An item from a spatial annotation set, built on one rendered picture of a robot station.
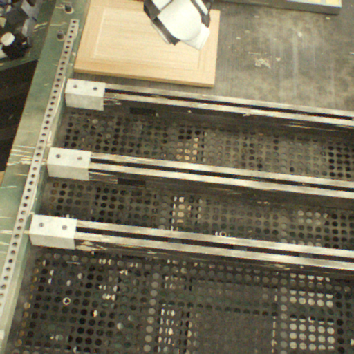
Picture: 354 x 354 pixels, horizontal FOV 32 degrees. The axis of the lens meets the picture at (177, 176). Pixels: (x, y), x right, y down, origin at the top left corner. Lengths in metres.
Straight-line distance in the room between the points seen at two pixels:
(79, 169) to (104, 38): 0.60
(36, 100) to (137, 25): 0.51
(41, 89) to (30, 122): 0.14
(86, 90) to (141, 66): 0.25
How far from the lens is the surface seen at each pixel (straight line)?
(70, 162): 1.86
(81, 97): 2.03
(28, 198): 1.83
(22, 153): 1.92
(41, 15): 2.35
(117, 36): 2.27
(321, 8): 2.50
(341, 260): 1.82
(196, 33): 1.59
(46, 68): 2.13
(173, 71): 2.16
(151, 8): 1.56
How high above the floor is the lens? 2.02
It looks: 25 degrees down
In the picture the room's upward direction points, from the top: 79 degrees clockwise
